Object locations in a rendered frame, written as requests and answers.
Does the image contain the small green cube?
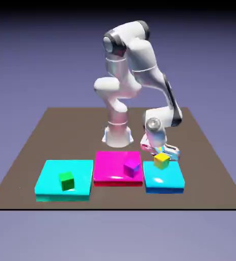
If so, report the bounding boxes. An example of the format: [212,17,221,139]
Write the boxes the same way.
[58,171,75,192]

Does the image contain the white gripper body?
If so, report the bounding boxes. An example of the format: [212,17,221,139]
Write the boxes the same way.
[140,135,181,162]

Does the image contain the small purple cube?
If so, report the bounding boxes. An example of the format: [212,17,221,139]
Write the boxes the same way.
[123,158,141,178]

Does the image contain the large magenta box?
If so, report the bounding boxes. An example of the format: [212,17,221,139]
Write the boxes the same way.
[93,150,144,188]

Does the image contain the large cyan box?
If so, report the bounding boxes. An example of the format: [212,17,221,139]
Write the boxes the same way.
[34,159,94,202]

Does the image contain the large blue box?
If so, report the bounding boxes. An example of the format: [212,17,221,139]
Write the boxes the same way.
[143,160,186,194]

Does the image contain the small yellow cube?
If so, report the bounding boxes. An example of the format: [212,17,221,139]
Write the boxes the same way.
[153,152,171,170]

